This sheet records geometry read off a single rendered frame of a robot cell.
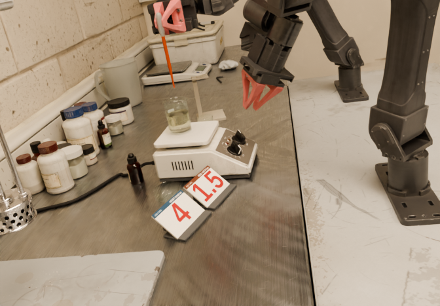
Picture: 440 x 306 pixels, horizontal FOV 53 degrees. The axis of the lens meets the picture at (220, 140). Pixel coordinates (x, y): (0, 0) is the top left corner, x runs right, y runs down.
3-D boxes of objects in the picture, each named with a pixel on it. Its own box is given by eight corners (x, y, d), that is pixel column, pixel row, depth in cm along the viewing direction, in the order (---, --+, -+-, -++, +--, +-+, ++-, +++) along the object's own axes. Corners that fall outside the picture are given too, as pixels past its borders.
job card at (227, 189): (236, 186, 88) (233, 167, 86) (215, 210, 81) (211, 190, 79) (210, 183, 91) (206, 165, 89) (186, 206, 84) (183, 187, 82)
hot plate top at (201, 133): (220, 123, 100) (219, 119, 99) (208, 145, 89) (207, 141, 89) (169, 127, 103) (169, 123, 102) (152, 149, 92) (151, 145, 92)
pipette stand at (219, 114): (222, 111, 133) (215, 69, 128) (226, 119, 125) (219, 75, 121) (196, 116, 132) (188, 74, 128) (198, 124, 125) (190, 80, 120)
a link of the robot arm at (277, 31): (254, 35, 88) (268, 2, 85) (273, 38, 92) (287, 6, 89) (277, 51, 84) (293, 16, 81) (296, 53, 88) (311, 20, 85)
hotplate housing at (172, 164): (258, 152, 101) (254, 119, 98) (251, 179, 90) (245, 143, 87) (167, 158, 107) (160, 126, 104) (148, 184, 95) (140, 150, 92)
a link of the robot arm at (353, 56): (348, 50, 121) (365, 45, 123) (328, 46, 128) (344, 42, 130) (349, 72, 123) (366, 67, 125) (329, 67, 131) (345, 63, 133)
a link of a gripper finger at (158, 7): (175, 2, 85) (188, -4, 93) (141, 8, 87) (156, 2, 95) (183, 38, 88) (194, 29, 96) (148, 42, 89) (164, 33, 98)
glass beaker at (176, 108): (164, 137, 96) (156, 101, 93) (175, 128, 100) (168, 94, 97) (190, 137, 93) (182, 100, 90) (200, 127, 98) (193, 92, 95)
